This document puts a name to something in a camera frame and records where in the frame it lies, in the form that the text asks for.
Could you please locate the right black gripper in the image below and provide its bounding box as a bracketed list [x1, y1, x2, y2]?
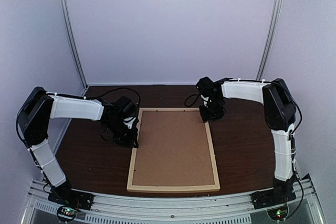
[199, 98, 224, 123]

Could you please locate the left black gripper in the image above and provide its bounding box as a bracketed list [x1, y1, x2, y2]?
[105, 119, 139, 148]

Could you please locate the brown backing board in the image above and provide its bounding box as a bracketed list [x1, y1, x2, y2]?
[132, 110, 216, 186]

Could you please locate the light wooden picture frame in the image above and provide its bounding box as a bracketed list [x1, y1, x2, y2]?
[126, 107, 221, 193]

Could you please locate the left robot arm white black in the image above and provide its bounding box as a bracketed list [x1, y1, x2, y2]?
[15, 87, 139, 205]

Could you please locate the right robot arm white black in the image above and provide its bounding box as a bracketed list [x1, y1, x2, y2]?
[196, 77, 298, 204]

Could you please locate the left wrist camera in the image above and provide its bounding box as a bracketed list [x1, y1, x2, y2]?
[123, 116, 139, 130]

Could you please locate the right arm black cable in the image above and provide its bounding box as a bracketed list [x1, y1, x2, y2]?
[185, 92, 208, 109]

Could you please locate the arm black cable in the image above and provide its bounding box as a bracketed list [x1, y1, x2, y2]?
[89, 88, 141, 112]
[185, 92, 208, 109]

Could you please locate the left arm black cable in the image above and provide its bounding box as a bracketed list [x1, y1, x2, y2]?
[89, 88, 141, 112]

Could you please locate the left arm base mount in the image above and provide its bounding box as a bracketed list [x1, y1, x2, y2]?
[48, 190, 94, 210]

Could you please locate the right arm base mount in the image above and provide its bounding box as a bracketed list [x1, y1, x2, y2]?
[250, 189, 297, 209]

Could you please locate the aluminium front rail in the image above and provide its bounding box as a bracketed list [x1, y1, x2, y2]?
[22, 178, 320, 224]

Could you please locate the right aluminium corner post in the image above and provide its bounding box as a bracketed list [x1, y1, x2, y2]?
[256, 0, 283, 81]

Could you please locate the aluminium corner post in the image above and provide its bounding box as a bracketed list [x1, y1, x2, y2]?
[60, 0, 89, 90]
[256, 0, 283, 81]

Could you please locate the left aluminium corner post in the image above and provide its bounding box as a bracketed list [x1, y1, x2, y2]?
[60, 0, 89, 90]

